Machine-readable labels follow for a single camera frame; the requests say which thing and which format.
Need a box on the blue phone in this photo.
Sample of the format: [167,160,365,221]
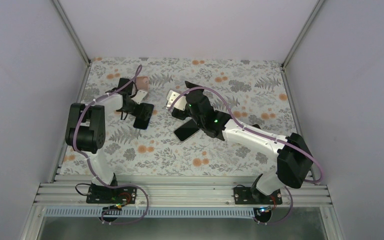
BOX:
[132,103,154,130]

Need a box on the pink phone case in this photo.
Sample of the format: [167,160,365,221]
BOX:
[135,76,150,94]

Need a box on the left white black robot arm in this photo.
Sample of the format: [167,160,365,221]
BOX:
[65,76,154,203]

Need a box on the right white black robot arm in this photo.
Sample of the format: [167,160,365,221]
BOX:
[166,81,313,204]

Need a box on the phone in clear case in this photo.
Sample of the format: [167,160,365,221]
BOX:
[174,119,200,142]

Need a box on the floral patterned table mat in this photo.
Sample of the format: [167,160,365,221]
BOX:
[60,57,299,177]

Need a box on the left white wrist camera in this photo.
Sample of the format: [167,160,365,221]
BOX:
[131,89,148,105]

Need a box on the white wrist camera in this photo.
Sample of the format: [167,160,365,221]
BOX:
[166,90,187,111]
[131,89,148,105]

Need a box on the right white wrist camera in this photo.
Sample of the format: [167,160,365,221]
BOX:
[166,90,187,111]

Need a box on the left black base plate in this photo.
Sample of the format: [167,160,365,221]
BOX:
[86,185,138,205]

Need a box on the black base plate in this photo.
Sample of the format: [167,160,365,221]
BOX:
[86,185,138,205]
[233,184,283,205]

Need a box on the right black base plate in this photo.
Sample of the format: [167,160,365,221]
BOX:
[233,184,283,205]

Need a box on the aluminium rail frame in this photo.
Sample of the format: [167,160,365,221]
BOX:
[21,174,343,240]

